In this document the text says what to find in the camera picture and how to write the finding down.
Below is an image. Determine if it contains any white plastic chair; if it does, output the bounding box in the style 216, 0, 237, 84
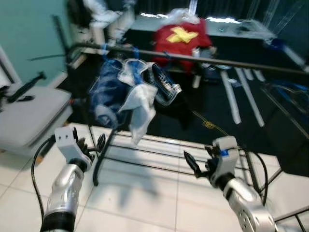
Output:
80, 0, 137, 46

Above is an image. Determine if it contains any black metal clothes rack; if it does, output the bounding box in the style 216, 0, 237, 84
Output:
52, 14, 309, 232

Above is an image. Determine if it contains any grey cushioned ottoman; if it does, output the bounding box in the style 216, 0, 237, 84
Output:
0, 86, 73, 156

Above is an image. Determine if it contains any blue plastic hanger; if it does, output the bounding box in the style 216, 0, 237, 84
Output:
129, 46, 141, 80
266, 80, 309, 107
98, 43, 116, 63

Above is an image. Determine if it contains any black hand pump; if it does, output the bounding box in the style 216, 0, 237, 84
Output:
7, 72, 47, 103

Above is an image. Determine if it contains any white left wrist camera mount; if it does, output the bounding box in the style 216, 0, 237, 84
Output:
54, 126, 86, 162

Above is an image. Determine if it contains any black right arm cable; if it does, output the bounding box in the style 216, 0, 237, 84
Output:
237, 147, 269, 207

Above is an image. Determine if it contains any black cable tie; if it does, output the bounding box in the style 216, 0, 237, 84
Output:
27, 53, 70, 62

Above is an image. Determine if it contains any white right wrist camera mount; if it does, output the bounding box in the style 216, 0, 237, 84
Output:
211, 136, 240, 182

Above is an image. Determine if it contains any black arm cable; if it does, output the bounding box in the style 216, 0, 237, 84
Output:
237, 147, 269, 207
31, 135, 57, 220

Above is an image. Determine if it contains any white tube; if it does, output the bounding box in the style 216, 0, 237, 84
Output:
236, 68, 265, 127
220, 68, 242, 125

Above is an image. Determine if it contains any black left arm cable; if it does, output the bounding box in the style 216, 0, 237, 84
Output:
31, 135, 57, 220

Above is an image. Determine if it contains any blue denim jacket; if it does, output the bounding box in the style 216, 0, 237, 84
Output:
88, 58, 183, 146

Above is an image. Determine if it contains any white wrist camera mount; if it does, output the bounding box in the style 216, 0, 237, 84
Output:
54, 126, 86, 162
211, 136, 240, 182

